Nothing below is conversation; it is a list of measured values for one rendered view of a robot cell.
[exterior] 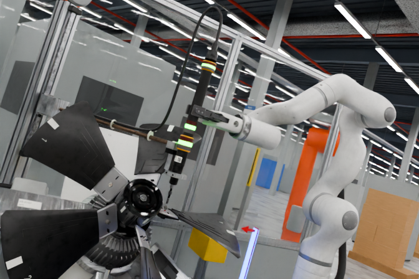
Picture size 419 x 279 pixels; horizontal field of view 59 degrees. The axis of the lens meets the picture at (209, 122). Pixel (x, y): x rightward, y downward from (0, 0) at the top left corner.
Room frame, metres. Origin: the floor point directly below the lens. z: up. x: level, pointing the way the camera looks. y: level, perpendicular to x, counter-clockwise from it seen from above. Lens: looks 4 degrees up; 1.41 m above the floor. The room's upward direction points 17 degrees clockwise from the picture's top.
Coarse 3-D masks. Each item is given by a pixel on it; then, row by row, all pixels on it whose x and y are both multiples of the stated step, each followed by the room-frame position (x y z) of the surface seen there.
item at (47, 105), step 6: (42, 96) 1.41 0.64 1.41; (48, 96) 1.39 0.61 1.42; (42, 102) 1.40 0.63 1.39; (48, 102) 1.39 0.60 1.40; (54, 102) 1.37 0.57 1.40; (60, 102) 1.39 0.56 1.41; (66, 102) 1.41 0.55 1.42; (36, 108) 1.41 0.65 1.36; (42, 108) 1.40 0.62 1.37; (48, 108) 1.38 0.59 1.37; (54, 108) 1.38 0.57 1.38; (42, 114) 1.45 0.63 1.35; (48, 114) 1.38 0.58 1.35; (54, 114) 1.38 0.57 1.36
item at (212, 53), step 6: (216, 42) 1.12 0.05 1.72; (216, 48) 1.12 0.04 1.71; (210, 54) 1.11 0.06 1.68; (216, 54) 1.11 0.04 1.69; (210, 60) 1.14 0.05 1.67; (216, 60) 1.12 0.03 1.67; (180, 150) 1.11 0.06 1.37; (180, 156) 1.11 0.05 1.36; (186, 156) 1.12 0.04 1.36; (174, 162) 1.11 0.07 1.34; (180, 162) 1.11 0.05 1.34; (174, 168) 1.11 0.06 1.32; (180, 168) 1.11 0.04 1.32; (174, 180) 1.11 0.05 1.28
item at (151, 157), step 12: (144, 132) 1.30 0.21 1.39; (168, 132) 1.29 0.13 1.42; (180, 132) 1.29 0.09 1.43; (144, 144) 1.26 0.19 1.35; (156, 144) 1.25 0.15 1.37; (192, 144) 1.25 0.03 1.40; (144, 156) 1.22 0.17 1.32; (156, 156) 1.20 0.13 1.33; (144, 168) 1.18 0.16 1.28; (156, 168) 1.17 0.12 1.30
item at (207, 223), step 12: (180, 216) 1.11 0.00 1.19; (192, 216) 1.18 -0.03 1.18; (204, 216) 1.24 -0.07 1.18; (216, 216) 1.29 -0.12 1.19; (204, 228) 1.13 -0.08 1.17; (216, 228) 1.18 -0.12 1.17; (228, 228) 1.24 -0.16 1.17; (216, 240) 1.11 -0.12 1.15; (228, 240) 1.15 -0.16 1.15; (240, 252) 1.15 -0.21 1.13
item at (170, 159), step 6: (168, 144) 1.13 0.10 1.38; (174, 144) 1.12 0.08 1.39; (168, 150) 1.12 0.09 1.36; (174, 150) 1.12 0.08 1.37; (168, 156) 1.13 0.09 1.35; (174, 156) 1.13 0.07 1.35; (168, 162) 1.12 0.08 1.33; (168, 168) 1.12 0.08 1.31; (168, 174) 1.09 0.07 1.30; (174, 174) 1.09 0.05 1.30; (180, 174) 1.10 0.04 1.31
